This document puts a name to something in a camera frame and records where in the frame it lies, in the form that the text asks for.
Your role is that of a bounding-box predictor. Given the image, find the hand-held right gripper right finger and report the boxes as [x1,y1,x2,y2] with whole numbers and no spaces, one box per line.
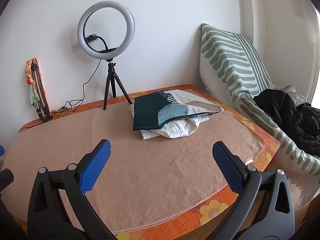
[197,141,297,240]

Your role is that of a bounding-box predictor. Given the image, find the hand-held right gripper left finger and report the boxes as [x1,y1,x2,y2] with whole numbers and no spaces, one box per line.
[27,139,118,240]

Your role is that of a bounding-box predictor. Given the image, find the white garment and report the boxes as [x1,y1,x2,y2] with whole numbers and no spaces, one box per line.
[160,115,209,139]

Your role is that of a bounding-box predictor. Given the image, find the white clothes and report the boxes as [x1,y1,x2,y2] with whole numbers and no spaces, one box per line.
[129,104,164,140]

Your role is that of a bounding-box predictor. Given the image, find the teal floral printed cloth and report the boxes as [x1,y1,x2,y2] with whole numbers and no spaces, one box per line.
[132,89,224,132]

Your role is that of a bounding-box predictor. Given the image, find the orange floral sheet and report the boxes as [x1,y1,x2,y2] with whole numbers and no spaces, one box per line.
[17,84,282,240]

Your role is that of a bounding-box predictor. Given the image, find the pink blanket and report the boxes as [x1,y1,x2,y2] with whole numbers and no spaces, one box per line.
[2,102,267,235]

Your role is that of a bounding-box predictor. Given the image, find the folded metal tripod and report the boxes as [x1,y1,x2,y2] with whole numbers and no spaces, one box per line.
[27,62,53,123]

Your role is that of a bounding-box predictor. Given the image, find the black jacket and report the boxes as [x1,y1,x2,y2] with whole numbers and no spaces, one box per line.
[253,88,320,157]

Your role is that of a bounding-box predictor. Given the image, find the colourful scarf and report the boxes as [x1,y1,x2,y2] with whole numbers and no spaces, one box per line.
[24,57,42,105]

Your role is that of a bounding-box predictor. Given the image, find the black mini tripod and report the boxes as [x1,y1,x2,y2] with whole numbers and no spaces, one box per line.
[103,59,133,111]

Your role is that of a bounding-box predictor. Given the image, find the grey quilted jacket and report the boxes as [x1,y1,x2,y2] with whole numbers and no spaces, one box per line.
[282,84,312,105]

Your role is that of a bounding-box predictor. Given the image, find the green striped white blanket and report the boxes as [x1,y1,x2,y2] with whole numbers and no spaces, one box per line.
[199,23,320,209]

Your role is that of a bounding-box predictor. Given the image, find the bright window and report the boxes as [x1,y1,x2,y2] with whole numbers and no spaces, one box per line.
[311,9,320,108]

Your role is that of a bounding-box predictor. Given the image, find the thin black cable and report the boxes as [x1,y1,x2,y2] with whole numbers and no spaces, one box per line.
[19,59,102,133]

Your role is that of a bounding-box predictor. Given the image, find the white ring light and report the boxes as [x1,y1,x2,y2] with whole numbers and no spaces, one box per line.
[77,1,136,61]

